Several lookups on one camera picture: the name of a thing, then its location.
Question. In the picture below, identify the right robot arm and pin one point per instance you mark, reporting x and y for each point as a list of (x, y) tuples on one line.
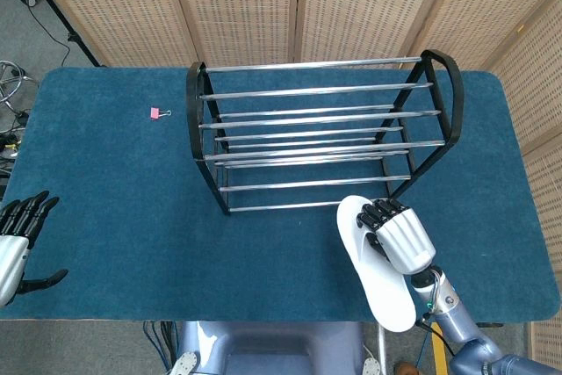
[(461, 326)]

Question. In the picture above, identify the blue-grey robot torso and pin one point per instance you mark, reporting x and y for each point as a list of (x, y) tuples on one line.
[(272, 348)]

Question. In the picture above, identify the woven wicker folding screen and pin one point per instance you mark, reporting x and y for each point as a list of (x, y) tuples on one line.
[(246, 6)]

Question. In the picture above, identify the chrome chair base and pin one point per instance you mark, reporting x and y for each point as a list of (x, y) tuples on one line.
[(13, 81)]

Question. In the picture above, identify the black shoe rack chrome bars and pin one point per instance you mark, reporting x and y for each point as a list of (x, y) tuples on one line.
[(195, 111)]

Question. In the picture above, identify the white slipper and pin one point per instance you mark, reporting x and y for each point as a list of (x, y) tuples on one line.
[(386, 291)]

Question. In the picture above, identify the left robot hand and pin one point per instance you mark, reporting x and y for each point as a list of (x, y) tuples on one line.
[(13, 252)]

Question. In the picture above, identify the pink binder clip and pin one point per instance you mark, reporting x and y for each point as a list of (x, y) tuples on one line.
[(155, 113)]

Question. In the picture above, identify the blue carpet mat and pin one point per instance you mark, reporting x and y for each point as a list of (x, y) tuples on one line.
[(131, 217)]

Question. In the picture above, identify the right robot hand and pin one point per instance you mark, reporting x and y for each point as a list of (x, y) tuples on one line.
[(404, 239)]

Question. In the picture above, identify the black stand leg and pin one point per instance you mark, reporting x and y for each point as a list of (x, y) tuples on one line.
[(66, 28)]

